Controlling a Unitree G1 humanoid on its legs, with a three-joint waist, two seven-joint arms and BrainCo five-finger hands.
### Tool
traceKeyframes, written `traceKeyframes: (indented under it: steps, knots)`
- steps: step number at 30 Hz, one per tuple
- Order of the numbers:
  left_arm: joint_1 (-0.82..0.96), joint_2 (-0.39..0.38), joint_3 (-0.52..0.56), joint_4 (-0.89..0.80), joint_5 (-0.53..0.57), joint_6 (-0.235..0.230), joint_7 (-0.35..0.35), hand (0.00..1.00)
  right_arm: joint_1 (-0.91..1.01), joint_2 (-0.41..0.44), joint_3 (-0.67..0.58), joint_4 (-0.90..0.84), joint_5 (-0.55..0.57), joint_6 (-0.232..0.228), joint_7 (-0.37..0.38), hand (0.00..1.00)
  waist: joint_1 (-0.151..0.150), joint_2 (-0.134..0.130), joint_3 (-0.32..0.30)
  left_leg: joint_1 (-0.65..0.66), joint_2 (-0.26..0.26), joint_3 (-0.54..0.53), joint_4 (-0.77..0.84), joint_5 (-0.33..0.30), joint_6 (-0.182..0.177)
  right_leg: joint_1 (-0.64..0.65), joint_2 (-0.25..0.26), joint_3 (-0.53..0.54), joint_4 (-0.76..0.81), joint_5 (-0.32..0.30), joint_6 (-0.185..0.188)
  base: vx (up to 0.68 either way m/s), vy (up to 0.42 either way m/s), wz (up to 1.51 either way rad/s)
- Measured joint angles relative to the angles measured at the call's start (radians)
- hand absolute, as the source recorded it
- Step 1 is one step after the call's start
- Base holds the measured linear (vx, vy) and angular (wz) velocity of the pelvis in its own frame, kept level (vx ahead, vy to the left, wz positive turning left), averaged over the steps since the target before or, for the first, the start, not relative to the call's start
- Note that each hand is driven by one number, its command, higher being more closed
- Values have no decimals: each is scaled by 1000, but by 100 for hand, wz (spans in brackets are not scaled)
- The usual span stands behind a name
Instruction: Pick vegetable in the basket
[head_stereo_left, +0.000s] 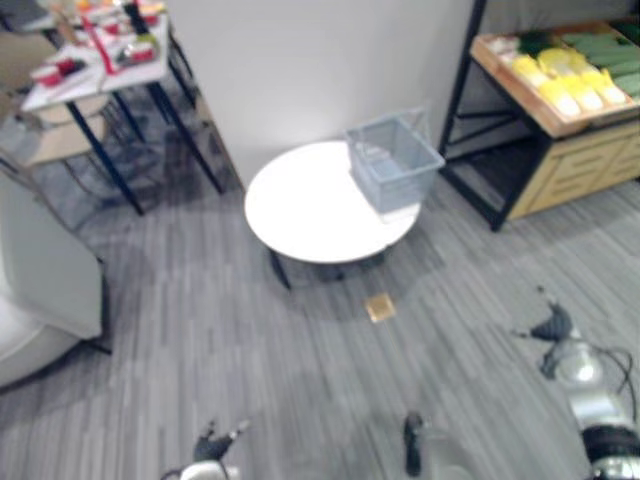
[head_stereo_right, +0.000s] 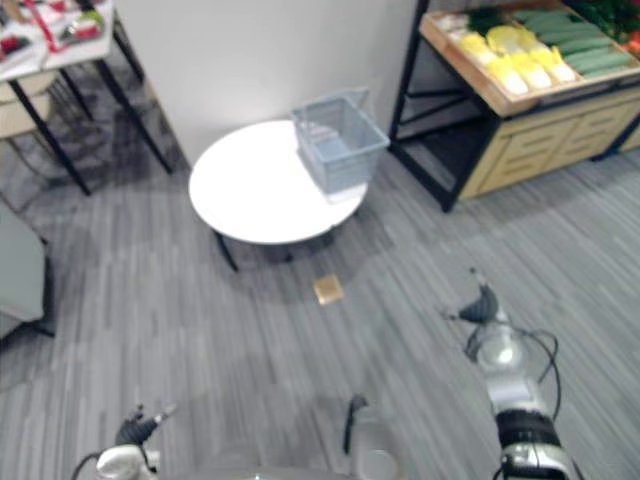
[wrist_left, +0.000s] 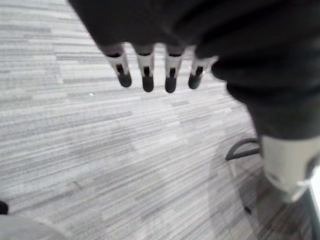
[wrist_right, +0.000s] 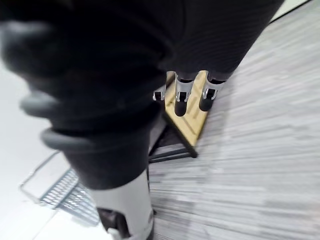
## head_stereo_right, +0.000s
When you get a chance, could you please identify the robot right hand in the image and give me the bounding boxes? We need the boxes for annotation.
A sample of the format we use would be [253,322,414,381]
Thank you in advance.
[441,267,502,324]

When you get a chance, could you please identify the grey armchair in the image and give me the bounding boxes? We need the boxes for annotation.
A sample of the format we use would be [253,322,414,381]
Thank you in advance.
[0,195,57,340]

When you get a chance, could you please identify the yellow napa cabbage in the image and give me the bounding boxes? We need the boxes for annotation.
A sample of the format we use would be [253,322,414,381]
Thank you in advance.
[458,32,497,67]
[513,51,555,89]
[486,24,540,55]
[481,54,530,97]
[532,46,577,84]

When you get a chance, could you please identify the blue-grey plastic basket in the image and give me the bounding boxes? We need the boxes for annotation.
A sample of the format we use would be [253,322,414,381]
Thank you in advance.
[289,85,391,197]

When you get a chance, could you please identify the black metal shelf frame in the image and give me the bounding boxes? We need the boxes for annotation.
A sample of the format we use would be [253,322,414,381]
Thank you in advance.
[387,0,503,215]

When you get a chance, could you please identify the white packed vegetable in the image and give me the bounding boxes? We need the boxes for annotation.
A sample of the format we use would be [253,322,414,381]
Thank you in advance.
[437,11,472,43]

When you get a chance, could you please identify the dark green leafy vegetable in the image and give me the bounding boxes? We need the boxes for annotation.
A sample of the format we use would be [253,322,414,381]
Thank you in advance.
[467,6,513,37]

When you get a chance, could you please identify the brass floor socket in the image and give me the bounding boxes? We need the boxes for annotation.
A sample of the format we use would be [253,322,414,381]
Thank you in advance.
[313,273,346,306]

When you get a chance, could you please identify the wooden vegetable display stand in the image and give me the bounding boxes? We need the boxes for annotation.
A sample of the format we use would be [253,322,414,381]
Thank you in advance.
[418,0,640,202]

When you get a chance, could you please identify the green cucumber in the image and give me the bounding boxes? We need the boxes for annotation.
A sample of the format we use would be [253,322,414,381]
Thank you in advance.
[536,26,602,46]
[554,36,615,57]
[524,17,587,35]
[513,8,572,26]
[579,62,637,80]
[564,49,632,72]

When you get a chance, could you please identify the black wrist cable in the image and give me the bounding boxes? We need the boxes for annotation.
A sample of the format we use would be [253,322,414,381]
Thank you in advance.
[517,328,562,426]

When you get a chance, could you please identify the robot silver leg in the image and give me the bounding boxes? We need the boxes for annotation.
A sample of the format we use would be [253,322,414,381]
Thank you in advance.
[349,404,401,480]

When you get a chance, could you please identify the round white table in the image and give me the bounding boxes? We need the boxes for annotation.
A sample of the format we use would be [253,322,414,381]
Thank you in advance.
[188,119,370,273]

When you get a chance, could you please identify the beige chair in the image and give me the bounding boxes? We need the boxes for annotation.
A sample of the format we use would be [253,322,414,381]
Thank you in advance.
[0,74,57,146]

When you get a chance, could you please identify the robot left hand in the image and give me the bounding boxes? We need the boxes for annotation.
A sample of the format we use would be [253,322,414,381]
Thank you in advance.
[115,403,178,447]

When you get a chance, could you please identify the white black-legged table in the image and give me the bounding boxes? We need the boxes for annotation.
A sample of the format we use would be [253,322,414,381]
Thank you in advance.
[0,0,175,197]

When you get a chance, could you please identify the red and white packages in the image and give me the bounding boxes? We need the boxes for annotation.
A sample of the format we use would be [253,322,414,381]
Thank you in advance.
[0,0,107,60]

